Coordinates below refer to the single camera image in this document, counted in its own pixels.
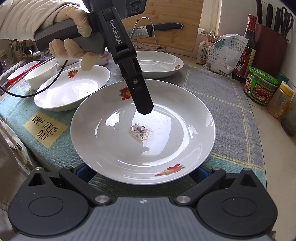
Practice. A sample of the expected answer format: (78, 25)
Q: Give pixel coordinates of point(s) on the dark soy sauce bottle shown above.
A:
(240, 72)

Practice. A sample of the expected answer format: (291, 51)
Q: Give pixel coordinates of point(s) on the white bowl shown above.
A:
(62, 61)
(103, 59)
(40, 74)

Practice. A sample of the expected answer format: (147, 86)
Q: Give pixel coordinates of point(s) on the green lid sauce jar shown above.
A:
(259, 86)

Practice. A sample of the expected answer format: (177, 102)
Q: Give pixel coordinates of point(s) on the green cap small jar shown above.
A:
(282, 78)

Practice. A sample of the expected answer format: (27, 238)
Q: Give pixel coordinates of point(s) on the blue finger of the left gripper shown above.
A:
(132, 73)

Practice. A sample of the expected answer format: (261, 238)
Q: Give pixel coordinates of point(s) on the dark red knife block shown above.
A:
(271, 39)

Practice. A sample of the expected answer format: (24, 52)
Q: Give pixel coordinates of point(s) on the steel wire board stand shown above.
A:
(141, 32)

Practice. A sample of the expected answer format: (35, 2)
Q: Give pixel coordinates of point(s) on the yellow lid spice jar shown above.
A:
(280, 101)

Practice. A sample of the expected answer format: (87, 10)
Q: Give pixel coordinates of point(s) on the large floral plate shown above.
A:
(68, 90)

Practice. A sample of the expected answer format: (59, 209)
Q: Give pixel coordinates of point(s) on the white clipped food bag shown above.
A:
(225, 53)

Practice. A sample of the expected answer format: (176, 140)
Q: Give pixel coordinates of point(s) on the floral plate with stain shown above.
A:
(119, 143)

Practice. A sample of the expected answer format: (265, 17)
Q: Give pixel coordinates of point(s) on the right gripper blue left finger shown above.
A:
(84, 172)

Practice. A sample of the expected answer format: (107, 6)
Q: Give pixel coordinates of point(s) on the white strainer basket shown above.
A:
(22, 69)

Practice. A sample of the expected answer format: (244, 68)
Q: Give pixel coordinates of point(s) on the black handled santoku knife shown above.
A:
(161, 27)

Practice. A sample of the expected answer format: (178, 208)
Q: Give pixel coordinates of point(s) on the clear glass oil bottle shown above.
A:
(288, 122)

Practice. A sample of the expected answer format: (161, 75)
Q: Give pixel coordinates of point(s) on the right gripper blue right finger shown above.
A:
(200, 174)

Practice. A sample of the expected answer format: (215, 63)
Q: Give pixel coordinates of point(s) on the red white clipped bag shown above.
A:
(203, 49)

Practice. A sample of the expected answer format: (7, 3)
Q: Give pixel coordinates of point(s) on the red basin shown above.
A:
(13, 81)

